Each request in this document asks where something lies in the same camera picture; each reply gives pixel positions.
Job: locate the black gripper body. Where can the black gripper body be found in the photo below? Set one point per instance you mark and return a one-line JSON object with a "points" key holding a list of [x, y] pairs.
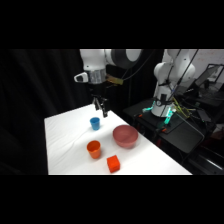
{"points": [[96, 89]]}

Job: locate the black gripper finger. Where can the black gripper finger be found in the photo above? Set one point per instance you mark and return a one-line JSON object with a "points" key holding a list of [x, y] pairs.
{"points": [[97, 104], [105, 108]]}

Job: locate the blue cup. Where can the blue cup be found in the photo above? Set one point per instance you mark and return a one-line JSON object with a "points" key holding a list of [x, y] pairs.
{"points": [[95, 123]]}

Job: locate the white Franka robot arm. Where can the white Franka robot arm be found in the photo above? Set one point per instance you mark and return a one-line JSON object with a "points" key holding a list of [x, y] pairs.
{"points": [[173, 71]]}

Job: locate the pink bowl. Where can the pink bowl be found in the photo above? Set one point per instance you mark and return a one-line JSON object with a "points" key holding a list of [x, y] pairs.
{"points": [[125, 136]]}

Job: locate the orange cup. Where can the orange cup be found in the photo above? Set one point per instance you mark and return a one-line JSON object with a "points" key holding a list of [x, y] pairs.
{"points": [[94, 149]]}

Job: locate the orange cube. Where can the orange cube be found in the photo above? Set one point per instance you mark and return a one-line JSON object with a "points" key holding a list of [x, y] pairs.
{"points": [[113, 163]]}

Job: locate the black curtain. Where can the black curtain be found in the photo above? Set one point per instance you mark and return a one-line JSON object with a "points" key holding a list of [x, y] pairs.
{"points": [[36, 100]]}

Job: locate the green light strip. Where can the green light strip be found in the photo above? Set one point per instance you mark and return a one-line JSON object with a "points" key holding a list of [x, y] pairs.
{"points": [[169, 116]]}

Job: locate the black robot stand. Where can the black robot stand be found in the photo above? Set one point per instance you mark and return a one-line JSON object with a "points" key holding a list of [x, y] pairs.
{"points": [[180, 133]]}

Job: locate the dark laptop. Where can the dark laptop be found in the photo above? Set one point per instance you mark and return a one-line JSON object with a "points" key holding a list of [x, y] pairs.
{"points": [[210, 78]]}

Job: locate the yellowish wrist camera mount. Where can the yellowish wrist camera mount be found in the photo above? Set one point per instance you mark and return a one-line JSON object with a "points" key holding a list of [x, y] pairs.
{"points": [[115, 80]]}

